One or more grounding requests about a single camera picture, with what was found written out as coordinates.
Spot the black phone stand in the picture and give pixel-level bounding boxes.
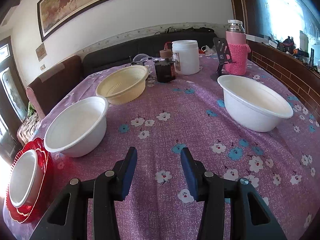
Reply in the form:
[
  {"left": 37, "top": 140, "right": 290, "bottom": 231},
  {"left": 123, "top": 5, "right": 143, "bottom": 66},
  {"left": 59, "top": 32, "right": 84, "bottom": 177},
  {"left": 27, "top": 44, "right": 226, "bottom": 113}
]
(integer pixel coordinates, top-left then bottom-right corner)
[{"left": 210, "top": 37, "right": 233, "bottom": 81}]

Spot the wooden glass door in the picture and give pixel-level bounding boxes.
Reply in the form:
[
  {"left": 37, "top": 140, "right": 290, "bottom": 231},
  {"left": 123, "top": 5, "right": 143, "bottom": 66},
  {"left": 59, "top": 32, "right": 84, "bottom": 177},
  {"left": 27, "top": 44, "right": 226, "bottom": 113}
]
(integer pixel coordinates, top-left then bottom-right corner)
[{"left": 1, "top": 37, "right": 28, "bottom": 164}]

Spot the black sofa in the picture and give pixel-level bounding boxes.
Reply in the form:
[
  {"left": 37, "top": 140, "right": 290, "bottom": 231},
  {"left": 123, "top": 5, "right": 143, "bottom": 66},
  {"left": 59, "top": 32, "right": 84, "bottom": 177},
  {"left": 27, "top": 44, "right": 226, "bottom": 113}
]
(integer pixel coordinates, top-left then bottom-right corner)
[{"left": 82, "top": 28, "right": 217, "bottom": 77}]

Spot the dark bottle with cork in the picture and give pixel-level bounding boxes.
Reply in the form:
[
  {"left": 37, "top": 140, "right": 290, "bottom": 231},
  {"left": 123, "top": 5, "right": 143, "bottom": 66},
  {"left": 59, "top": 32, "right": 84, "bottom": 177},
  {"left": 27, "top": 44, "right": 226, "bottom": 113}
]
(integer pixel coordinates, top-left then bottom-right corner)
[{"left": 154, "top": 49, "right": 176, "bottom": 83}]

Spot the patterned blanket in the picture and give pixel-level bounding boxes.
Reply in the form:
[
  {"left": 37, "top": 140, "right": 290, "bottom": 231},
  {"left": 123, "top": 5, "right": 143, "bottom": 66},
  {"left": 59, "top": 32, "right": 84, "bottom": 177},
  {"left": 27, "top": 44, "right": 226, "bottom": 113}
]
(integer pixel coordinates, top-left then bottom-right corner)
[{"left": 17, "top": 112, "right": 41, "bottom": 146}]

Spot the black round motor device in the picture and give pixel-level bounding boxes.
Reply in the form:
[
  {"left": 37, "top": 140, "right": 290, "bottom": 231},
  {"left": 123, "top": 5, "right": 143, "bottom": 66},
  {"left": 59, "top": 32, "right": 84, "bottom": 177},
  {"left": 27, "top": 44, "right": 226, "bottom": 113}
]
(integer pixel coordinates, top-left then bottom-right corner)
[{"left": 125, "top": 54, "right": 152, "bottom": 67}]

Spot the white plastic jar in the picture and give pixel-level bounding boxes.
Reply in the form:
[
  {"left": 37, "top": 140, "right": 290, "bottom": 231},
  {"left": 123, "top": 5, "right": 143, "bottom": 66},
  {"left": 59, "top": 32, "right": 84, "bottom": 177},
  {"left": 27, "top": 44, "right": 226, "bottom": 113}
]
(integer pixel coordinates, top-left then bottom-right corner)
[{"left": 172, "top": 40, "right": 200, "bottom": 75}]

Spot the large white foam bowl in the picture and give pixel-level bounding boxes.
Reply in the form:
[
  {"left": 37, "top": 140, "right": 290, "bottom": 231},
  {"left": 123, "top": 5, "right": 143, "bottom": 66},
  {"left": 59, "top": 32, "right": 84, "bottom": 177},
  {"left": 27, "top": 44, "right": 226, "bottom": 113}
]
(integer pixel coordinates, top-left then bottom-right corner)
[{"left": 44, "top": 96, "right": 108, "bottom": 158}]

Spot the clear plastic bag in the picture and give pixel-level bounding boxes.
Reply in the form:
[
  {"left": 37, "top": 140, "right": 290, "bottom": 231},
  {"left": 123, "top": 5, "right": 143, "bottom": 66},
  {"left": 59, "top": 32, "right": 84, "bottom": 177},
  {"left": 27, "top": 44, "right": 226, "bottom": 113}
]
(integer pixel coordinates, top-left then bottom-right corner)
[{"left": 200, "top": 46, "right": 217, "bottom": 56}]

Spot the green cloth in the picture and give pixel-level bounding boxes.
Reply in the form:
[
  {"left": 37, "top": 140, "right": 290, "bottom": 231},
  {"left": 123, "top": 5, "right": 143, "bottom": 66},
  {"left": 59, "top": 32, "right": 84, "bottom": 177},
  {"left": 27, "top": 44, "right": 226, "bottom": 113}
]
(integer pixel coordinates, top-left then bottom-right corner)
[{"left": 27, "top": 102, "right": 36, "bottom": 117}]

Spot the wooden brick-pattern cabinet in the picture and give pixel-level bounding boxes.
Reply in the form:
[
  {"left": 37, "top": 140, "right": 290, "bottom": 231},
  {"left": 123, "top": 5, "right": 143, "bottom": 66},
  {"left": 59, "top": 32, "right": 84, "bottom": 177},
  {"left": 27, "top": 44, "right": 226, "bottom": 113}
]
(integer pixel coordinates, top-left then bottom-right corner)
[{"left": 247, "top": 41, "right": 320, "bottom": 121}]

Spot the purple floral tablecloth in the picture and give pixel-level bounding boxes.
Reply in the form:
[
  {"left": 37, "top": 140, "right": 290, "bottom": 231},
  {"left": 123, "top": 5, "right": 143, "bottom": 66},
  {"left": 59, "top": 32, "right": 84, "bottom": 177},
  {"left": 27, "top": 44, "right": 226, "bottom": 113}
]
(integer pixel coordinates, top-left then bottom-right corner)
[{"left": 3, "top": 53, "right": 320, "bottom": 240}]

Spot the maroon armchair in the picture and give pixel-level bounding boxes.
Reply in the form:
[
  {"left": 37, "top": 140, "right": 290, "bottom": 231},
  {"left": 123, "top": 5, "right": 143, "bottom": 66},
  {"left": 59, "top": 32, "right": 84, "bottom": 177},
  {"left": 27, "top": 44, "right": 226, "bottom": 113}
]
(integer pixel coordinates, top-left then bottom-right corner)
[{"left": 25, "top": 55, "right": 83, "bottom": 120}]

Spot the cream plastic colander bowl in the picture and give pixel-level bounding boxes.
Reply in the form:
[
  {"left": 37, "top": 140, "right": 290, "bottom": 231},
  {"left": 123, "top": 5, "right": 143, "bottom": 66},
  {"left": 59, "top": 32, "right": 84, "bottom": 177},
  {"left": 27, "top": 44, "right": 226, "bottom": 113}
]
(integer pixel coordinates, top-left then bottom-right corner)
[{"left": 95, "top": 65, "right": 149, "bottom": 105}]

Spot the pink knit-sleeved thermos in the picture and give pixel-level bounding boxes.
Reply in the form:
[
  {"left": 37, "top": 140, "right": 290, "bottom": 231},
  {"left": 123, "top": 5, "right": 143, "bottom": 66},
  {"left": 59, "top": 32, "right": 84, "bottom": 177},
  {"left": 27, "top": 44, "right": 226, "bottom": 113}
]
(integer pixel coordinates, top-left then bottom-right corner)
[{"left": 225, "top": 20, "right": 251, "bottom": 76}]

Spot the red plate with gold text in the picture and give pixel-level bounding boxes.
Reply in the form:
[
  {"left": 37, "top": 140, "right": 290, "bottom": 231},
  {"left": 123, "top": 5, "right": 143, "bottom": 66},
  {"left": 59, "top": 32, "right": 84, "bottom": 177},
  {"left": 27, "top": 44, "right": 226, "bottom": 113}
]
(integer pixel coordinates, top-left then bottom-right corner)
[{"left": 5, "top": 137, "right": 54, "bottom": 224}]

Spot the red gold-rimmed flower plate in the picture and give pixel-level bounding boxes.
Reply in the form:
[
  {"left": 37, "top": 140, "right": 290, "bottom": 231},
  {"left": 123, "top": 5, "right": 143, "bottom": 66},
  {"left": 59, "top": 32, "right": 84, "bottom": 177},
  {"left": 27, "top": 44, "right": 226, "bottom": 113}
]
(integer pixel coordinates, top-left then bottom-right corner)
[{"left": 10, "top": 147, "right": 49, "bottom": 217}]

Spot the small wall plaque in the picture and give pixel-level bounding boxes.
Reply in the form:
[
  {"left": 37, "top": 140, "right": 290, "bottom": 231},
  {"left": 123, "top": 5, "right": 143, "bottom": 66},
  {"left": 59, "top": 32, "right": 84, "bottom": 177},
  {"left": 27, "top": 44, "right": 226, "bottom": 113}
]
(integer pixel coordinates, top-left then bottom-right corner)
[{"left": 35, "top": 43, "right": 47, "bottom": 62}]

